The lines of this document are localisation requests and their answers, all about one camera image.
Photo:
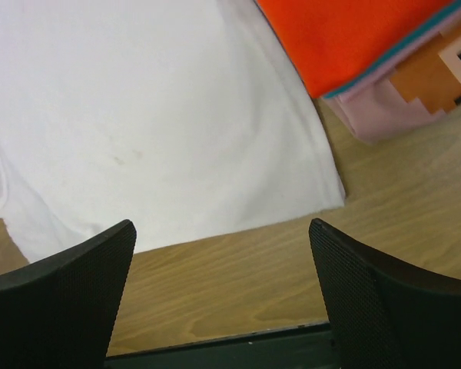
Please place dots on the folded pink printed t shirt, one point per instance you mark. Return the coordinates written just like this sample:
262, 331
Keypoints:
418, 91

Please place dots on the folded orange t shirt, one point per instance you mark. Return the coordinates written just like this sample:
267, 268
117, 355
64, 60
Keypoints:
333, 44

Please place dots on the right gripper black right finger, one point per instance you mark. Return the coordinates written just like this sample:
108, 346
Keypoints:
385, 312

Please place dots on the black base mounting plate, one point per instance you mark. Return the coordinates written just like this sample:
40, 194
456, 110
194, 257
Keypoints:
303, 346

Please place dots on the white t shirt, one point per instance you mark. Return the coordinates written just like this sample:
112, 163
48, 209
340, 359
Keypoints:
185, 117

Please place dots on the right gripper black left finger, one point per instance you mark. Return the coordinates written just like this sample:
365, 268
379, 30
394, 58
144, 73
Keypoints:
59, 312

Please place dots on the folded teal t shirt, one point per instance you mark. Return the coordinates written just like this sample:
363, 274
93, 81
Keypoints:
401, 50

